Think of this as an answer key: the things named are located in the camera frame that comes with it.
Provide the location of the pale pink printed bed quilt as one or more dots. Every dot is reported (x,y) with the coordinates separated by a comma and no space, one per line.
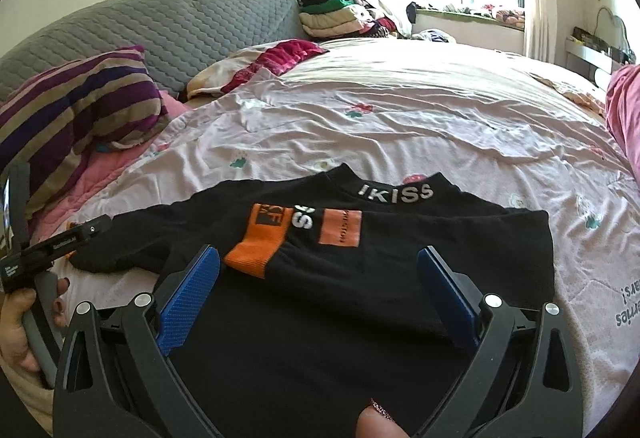
(400,128)

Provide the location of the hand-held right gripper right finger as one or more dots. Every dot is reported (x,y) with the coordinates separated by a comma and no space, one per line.
(450,300)

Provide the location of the purple striped pillow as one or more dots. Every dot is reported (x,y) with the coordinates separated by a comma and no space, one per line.
(75,108)

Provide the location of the black sweater with orange patches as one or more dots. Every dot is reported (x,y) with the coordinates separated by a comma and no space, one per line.
(325,308)

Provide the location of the grey quilted headboard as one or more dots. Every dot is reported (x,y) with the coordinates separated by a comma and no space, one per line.
(200,23)

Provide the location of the cluttered window ledge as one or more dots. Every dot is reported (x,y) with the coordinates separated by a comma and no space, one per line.
(470,15)

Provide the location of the white shelf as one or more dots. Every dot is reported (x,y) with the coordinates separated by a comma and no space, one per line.
(590,53)

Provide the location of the magenta and cream cloth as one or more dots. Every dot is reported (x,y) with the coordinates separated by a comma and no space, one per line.
(280,55)

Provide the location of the person's left hand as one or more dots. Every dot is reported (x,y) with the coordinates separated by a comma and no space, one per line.
(15,333)

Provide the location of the pile of folded clothes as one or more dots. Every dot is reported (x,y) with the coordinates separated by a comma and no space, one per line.
(340,15)

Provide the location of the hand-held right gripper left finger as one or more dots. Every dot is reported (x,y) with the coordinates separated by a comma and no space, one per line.
(190,288)

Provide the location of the pink garment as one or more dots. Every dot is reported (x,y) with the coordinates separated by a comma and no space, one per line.
(625,118)

